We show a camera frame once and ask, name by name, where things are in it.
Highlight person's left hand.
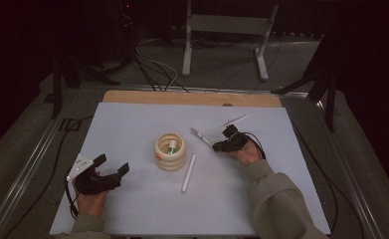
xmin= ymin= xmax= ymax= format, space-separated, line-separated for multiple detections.
xmin=72 ymin=170 xmax=108 ymax=217

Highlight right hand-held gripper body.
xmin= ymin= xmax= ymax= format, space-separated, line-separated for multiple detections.
xmin=215 ymin=114 xmax=250 ymax=153

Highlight white table mat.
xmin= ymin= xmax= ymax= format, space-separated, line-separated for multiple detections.
xmin=49 ymin=102 xmax=331 ymax=237

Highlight right hand-held gripper cable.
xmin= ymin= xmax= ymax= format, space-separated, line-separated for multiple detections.
xmin=243 ymin=131 xmax=267 ymax=160

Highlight hand-held gripper cable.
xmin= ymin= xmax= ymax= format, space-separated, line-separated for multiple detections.
xmin=64 ymin=177 xmax=81 ymax=221
xmin=243 ymin=131 xmax=267 ymax=160

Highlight white floor cable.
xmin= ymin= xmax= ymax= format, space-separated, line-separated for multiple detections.
xmin=135 ymin=38 xmax=180 ymax=92

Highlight black tripod stand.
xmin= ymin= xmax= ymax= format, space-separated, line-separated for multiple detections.
xmin=271 ymin=31 xmax=340 ymax=132
xmin=51 ymin=56 xmax=120 ymax=120

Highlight black floor cable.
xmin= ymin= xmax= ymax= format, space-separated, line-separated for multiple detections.
xmin=291 ymin=122 xmax=365 ymax=239
xmin=1 ymin=115 xmax=96 ymax=239

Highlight grey metal stand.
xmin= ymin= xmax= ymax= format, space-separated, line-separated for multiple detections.
xmin=181 ymin=0 xmax=280 ymax=83

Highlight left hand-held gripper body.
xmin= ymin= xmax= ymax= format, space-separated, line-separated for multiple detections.
xmin=66 ymin=153 xmax=122 ymax=196

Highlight cream ribbed pen holder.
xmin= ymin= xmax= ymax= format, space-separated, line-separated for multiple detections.
xmin=153 ymin=132 xmax=187 ymax=172

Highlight clear pen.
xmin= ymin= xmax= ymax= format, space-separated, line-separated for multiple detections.
xmin=190 ymin=126 xmax=215 ymax=148

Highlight black floor bracket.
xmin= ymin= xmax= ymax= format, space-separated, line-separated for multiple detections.
xmin=58 ymin=118 xmax=83 ymax=132

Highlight person's right hand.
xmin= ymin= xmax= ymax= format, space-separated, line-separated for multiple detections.
xmin=231 ymin=138 xmax=263 ymax=167

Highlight bundle of black cables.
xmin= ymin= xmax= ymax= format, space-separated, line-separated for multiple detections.
xmin=131 ymin=49 xmax=190 ymax=94

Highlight white stick pen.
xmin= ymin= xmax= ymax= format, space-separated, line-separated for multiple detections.
xmin=180 ymin=152 xmax=198 ymax=194

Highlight metal frame rail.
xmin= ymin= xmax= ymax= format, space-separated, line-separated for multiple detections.
xmin=0 ymin=89 xmax=81 ymax=239
xmin=314 ymin=99 xmax=385 ymax=239

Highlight left hand-held gripper cable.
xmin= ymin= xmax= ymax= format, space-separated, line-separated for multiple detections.
xmin=64 ymin=177 xmax=81 ymax=221

